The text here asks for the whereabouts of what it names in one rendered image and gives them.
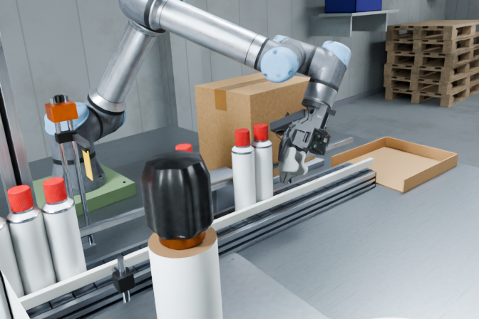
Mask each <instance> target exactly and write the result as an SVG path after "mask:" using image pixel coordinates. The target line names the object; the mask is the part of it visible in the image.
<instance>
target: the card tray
mask: <svg viewBox="0 0 479 319"><path fill-rule="evenodd" d="M370 157H371V158H373V159H374V165H371V166H370V167H367V168H369V169H372V170H373V171H375V172H376V184H380V185H382V186H385V187H388V188H391V189H394V190H396V191H399V192H403V193H404V192H407V191H408V190H410V189H412V188H414V187H416V186H418V185H419V184H422V183H424V182H426V181H428V180H429V179H432V178H434V177H435V176H437V175H439V174H441V173H443V172H445V171H447V170H449V169H451V168H453V167H454V166H456V165H457V161H458V154H457V153H454V152H449V151H445V150H440V149H436V148H433V147H428V146H425V145H419V144H416V143H412V142H407V141H404V140H398V139H395V138H392V137H383V138H381V139H378V140H375V141H373V142H370V143H367V144H365V145H362V146H359V147H356V148H353V149H351V150H348V151H345V152H342V153H340V154H337V155H334V156H332V157H331V167H335V166H337V165H339V164H342V163H344V162H348V163H349V162H350V163H353V164H356V163H358V162H361V161H363V160H366V159H368V158H370Z"/></svg>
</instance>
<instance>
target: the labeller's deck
mask: <svg viewBox="0 0 479 319"><path fill-rule="evenodd" d="M219 267H220V287H221V297H222V317H223V319H330V318H328V317H326V316H325V315H324V314H323V313H321V312H320V311H318V310H317V309H316V308H314V307H313V306H311V305H309V304H308V303H307V302H306V301H304V300H303V299H301V298H300V297H299V296H297V295H296V294H294V293H293V292H291V291H290V290H289V289H287V288H285V287H284V286H283V285H282V284H280V283H279V282H277V281H276V280H274V279H273V278H272V277H270V276H268V275H267V274H266V273H265V272H263V271H262V270H260V269H259V268H257V267H256V266H255V265H253V264H252V263H250V262H249V261H248V260H246V259H245V258H243V257H242V256H240V255H239V254H238V253H236V252H233V253H231V254H229V255H227V256H224V257H222V258H220V259H219ZM92 319H158V317H157V311H156V305H155V294H154V290H152V291H150V292H148V293H145V294H143V295H141V296H139V297H137V298H134V299H132V300H130V301H128V302H127V303H124V304H122V305H119V306H118V307H116V308H114V309H111V310H109V311H107V312H105V313H103V314H101V315H98V316H96V317H94V318H92Z"/></svg>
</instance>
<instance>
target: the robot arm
mask: <svg viewBox="0 0 479 319"><path fill-rule="evenodd" d="M118 5H119V7H120V9H121V11H122V12H123V13H124V14H125V15H126V16H127V17H128V22H127V24H126V26H125V29H124V31H123V33H122V35H121V37H120V40H119V42H118V44H117V46H116V47H115V50H114V52H113V55H112V56H111V59H110V61H109V63H108V65H107V67H106V70H105V72H104V74H103V76H102V78H101V81H100V83H99V84H98V87H95V88H91V89H90V91H89V93H88V95H87V98H86V100H85V102H84V103H75V104H76V107H77V111H78V119H75V120H73V127H74V130H75V131H76V132H77V134H78V135H80V136H81V137H83V138H84V139H86V140H87V141H89V142H90V147H87V148H88V149H89V150H90V152H89V157H90V162H91V170H92V175H93V181H92V180H91V179H90V178H89V177H87V175H86V167H85V162H84V158H83V150H82V149H81V145H79V144H78V143H76V144H77V148H78V156H79V160H80V165H81V172H82V177H83V184H84V189H85V193H89V192H92V191H94V190H96V189H98V188H100V187H102V186H103V185H104V184H105V183H106V177H105V172H104V170H103V168H102V167H101V164H100V162H99V161H98V159H97V157H96V152H95V147H94V142H96V141H97V140H99V139H101V138H103V137H105V136H106V135H109V134H111V133H113V132H115V131H116V130H118V129H119V128H120V127H121V126H122V125H123V123H124V122H125V118H126V111H125V109H126V102H125V97H126V95H127V94H128V91H129V90H130V87H131V85H132V84H133V82H134V80H135V78H136V76H137V74H138V72H139V70H140V68H141V66H142V64H143V62H144V60H145V58H146V56H147V54H148V52H149V50H150V49H151V47H152V45H153V43H154V41H155V39H156V37H157V35H161V34H164V33H165V32H166V31H169V32H171V33H173V34H175V35H177V36H180V37H182V38H185V39H187V40H189V41H192V42H193V43H196V44H198V45H200V46H203V47H205V48H207V49H210V50H211V51H214V52H216V53H218V54H221V55H223V56H225V57H228V58H230V59H232V60H234V61H237V62H239V63H241V64H243V65H246V66H248V67H250V68H253V69H255V70H258V71H259V72H262V74H263V75H264V77H265V78H266V79H267V80H269V81H271V82H273V83H283V82H285V81H287V80H289V79H291V78H293V77H294V75H295V74H296V73H300V74H302V75H306V76H310V77H311V78H310V79H309V83H308V85H307V89H306V90H305V93H304V96H303V98H304V99H303V101H302V105H303V106H304V107H306V108H307V110H305V109H303V110H300V111H298V112H295V113H292V114H291V115H288V116H286V117H283V118H281V119H278V120H275V121H274V122H271V123H270V131H272V132H274V133H276V134H278V135H280V136H282V135H284V136H283V138H282V140H281V142H280V144H279V153H278V160H279V164H278V167H279V179H280V182H281V183H286V182H287V181H288V180H289V179H290V178H291V177H292V175H293V174H295V175H305V174H306V173H307V172H308V167H307V166H306V165H305V163H304V160H305V159H306V156H307V152H308V151H309V152H310V153H313V154H316V155H323V156H324V155H325V152H326V149H327V147H328V145H329V141H330V139H331V135H330V128H329V134H328V132H327V131H325V129H327V128H328V127H326V124H327V122H328V119H329V116H330V115H332V116H335V114H336V111H335V110H332V109H331V107H332V105H333V103H334V100H335V97H336V94H337V92H338V90H339V87H340V85H341V82H342V79H343V77H344V74H345V72H346V70H347V68H348V67H347V66H348V64H349V60H350V57H351V51H350V49H349V48H348V47H347V46H345V45H344V44H342V43H338V42H333V41H326V42H324V44H323V46H322V47H321V48H320V47H316V46H313V45H310V44H308V43H304V42H301V41H297V40H294V39H292V38H290V37H288V36H286V37H285V36H280V35H277V36H275V37H274V39H273V40H271V39H269V38H266V37H264V36H261V35H259V34H258V33H255V32H253V31H250V30H248V29H245V28H243V27H241V26H238V25H236V24H234V23H231V22H229V21H226V20H224V19H221V18H220V17H217V16H215V15H212V14H210V13H207V12H206V11H203V10H201V9H198V8H196V7H194V6H191V5H189V4H186V3H185V0H118ZM44 120H45V130H46V132H47V136H48V142H49V146H50V150H51V156H52V160H53V171H52V176H51V178H54V177H61V178H63V179H64V182H65V186H66V181H65V177H64V173H63V166H62V162H61V155H60V151H59V147H58V143H57V142H56V139H55V135H54V133H55V132H56V129H55V125H54V123H52V122H51V121H50V120H48V119H47V115H46V114H45V117H44ZM294 145H295V147H292V146H294ZM64 146H65V151H66V158H67V162H68V169H69V173H70V178H71V184H72V189H73V195H74V196H75V195H80V192H79V188H78V180H77V176H76V168H75V164H74V160H73V152H72V148H71V142H66V143H64ZM66 193H67V196H68V192H67V188H66Z"/></svg>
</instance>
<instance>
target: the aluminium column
mask: <svg viewBox="0 0 479 319"><path fill-rule="evenodd" d="M0 38H1V33H0ZM1 44H2V48H3V51H2V52H0V174H1V179H2V182H3V186H4V191H5V195H6V200H7V203H8V207H9V212H11V207H10V203H9V198H8V194H7V192H8V190H9V189H10V188H12V187H16V186H20V185H28V186H29V187H30V189H31V195H32V199H33V202H34V206H38V204H37V201H36V195H35V191H34V185H33V182H32V178H31V172H30V168H29V162H28V158H27V155H26V148H25V145H24V139H23V135H22V131H21V126H20V122H19V116H18V113H17V109H16V103H15V99H14V93H13V89H12V85H11V79H10V76H9V69H8V66H7V62H6V56H5V53H4V47H3V43H2V40H1Z"/></svg>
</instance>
